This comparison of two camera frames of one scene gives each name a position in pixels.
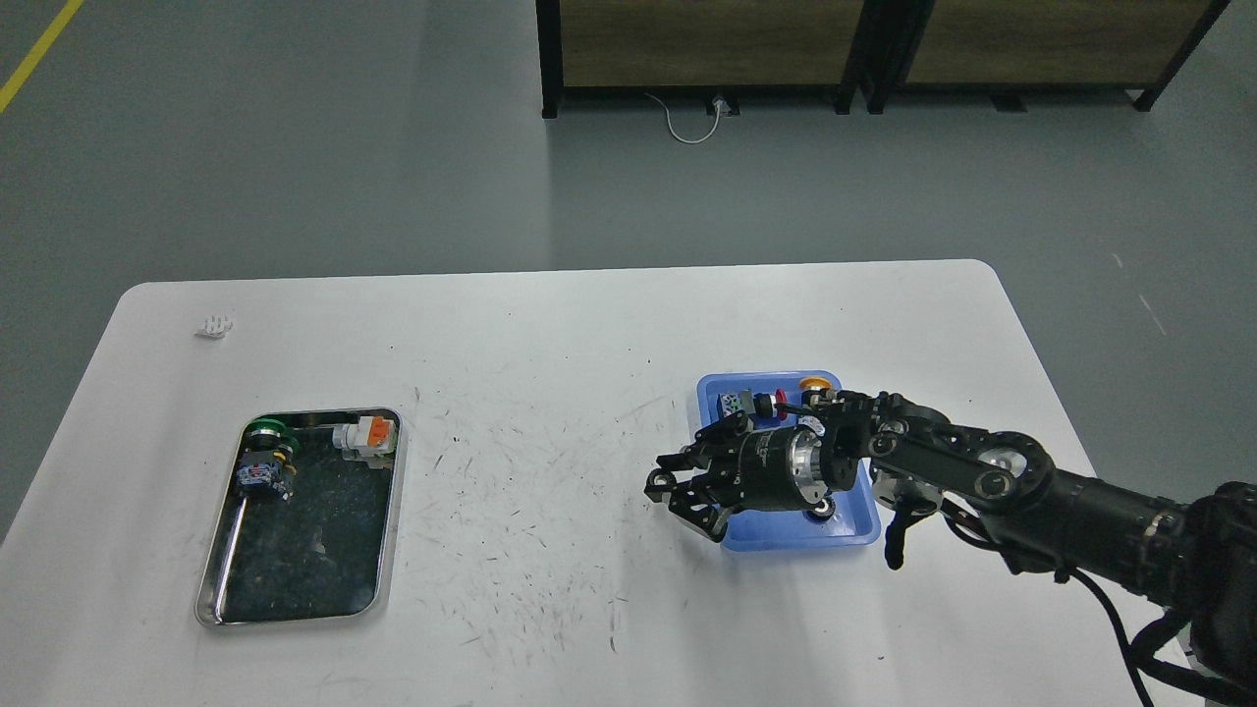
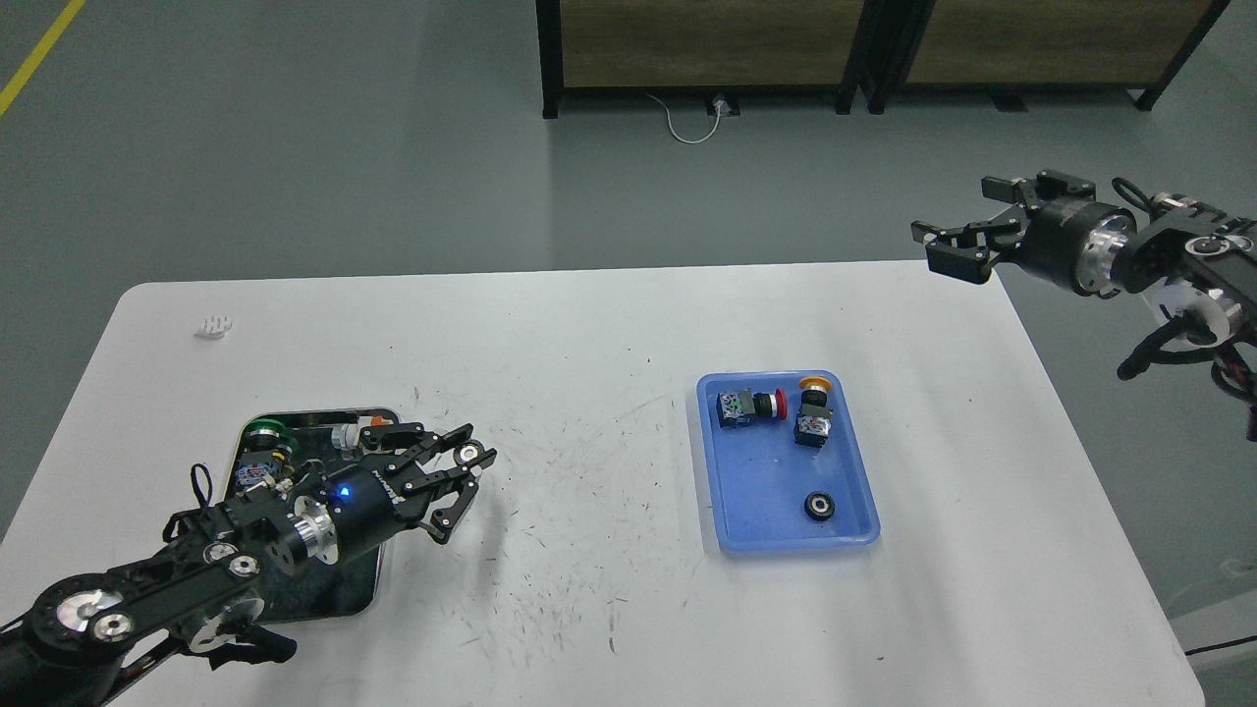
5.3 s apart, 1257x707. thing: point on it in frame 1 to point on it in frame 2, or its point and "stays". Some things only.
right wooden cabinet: (1008, 48) stays
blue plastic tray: (856, 519) stays
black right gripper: (775, 466) to (1071, 234)
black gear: (820, 512) stays
